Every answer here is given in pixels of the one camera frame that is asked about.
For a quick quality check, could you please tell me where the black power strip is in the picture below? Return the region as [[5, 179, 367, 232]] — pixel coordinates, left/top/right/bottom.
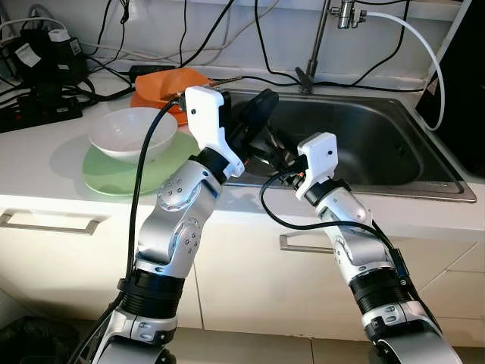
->
[[0, 95, 83, 133]]

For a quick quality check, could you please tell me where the black wall cable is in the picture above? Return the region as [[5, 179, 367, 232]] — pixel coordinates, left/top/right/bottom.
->
[[254, 0, 302, 84], [180, 0, 189, 67], [352, 0, 414, 88], [182, 0, 236, 67]]

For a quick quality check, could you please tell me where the black rubbish bag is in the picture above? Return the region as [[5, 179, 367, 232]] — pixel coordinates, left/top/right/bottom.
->
[[0, 315, 83, 364]]

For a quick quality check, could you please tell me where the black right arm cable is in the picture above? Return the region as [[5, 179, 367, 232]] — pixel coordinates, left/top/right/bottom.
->
[[259, 168, 406, 266]]

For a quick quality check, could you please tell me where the stainless steel sink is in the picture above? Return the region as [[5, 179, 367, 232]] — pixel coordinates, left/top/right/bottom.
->
[[220, 89, 477, 203]]

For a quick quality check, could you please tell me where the flat black power adapter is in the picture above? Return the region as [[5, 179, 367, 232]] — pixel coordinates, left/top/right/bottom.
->
[[129, 64, 177, 78]]

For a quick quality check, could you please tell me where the pale green plate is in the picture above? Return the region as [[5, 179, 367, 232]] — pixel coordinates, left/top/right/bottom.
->
[[82, 130, 202, 196]]

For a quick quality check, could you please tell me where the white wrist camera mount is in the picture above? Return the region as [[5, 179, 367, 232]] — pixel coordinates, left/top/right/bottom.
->
[[184, 86, 246, 179], [296, 133, 339, 202]]

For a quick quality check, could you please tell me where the orange bowl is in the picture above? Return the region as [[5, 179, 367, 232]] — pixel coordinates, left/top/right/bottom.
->
[[130, 67, 214, 115]]

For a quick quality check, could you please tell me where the white bowl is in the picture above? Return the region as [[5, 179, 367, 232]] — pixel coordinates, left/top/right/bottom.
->
[[89, 107, 179, 164]]

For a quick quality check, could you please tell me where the white flexible hose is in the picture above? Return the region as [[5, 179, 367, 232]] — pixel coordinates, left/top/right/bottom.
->
[[366, 10, 446, 131]]

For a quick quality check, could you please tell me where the brown chopstick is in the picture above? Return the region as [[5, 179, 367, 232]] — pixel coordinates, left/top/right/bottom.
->
[[206, 74, 244, 86]]

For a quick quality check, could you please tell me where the chrome kitchen faucet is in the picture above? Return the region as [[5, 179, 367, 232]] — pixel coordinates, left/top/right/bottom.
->
[[296, 0, 368, 96]]

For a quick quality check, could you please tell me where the orange plate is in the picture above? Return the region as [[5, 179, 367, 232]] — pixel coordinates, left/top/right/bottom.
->
[[135, 97, 190, 127]]

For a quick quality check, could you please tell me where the white kitchen cabinet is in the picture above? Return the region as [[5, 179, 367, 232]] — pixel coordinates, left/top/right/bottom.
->
[[0, 193, 485, 346]]

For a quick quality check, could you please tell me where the large black appliance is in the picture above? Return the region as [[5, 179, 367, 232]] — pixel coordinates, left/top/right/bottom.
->
[[413, 0, 485, 179]]

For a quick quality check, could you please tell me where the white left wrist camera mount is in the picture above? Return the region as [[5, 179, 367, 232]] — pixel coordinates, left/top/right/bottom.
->
[[184, 86, 246, 179]]

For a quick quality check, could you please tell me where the silver cabinet handle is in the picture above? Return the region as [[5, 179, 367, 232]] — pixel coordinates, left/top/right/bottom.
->
[[0, 212, 103, 236], [279, 234, 334, 255]]

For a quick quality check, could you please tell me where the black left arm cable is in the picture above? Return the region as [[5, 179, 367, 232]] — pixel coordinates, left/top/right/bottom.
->
[[74, 93, 187, 364]]

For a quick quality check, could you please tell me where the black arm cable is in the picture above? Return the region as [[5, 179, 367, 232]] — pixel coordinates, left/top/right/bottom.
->
[[259, 168, 406, 266], [74, 93, 187, 364]]

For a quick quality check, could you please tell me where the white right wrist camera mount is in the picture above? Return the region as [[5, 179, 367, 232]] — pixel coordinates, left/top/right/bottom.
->
[[296, 133, 339, 202]]

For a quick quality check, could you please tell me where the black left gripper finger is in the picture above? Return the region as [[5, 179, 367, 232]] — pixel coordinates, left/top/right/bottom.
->
[[241, 89, 280, 134]]

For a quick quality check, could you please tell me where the black charger with white label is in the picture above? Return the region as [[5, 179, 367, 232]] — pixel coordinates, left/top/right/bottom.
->
[[39, 29, 88, 83], [2, 38, 45, 86]]

